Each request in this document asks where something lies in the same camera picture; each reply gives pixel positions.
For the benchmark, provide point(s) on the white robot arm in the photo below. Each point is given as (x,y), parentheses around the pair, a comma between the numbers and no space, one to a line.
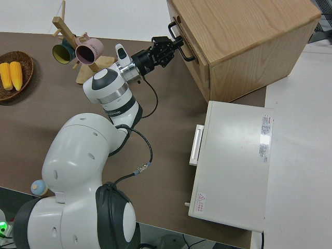
(77,155)

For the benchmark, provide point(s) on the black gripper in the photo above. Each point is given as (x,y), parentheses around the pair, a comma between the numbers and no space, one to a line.
(162,52)

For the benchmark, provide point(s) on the wooden drawer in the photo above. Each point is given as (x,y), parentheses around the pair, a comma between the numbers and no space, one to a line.
(197,70)

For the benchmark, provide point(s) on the wooden mug tree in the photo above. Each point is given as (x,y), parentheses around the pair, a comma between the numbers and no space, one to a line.
(85,72)

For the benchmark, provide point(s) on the white toaster oven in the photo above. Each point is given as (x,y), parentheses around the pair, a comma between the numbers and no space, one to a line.
(233,168)

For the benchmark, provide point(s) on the blue shaker wooden knob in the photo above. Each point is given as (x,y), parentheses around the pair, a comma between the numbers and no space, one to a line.
(38,188)

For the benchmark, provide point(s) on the dark teal mug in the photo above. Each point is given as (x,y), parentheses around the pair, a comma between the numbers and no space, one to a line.
(61,52)

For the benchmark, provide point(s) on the white device green light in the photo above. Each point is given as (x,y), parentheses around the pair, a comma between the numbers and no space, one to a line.
(3,224)

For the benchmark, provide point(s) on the wooden cabinet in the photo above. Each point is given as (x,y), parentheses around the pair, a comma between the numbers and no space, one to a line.
(246,39)

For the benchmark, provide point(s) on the yellow corn cob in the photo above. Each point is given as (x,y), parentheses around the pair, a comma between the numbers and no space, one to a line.
(16,76)
(5,76)

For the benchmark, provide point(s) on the brown wicker basket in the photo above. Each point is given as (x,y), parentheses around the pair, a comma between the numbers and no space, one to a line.
(27,75)

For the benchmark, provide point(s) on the pink mug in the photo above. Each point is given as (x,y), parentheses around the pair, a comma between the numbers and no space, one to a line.
(96,48)

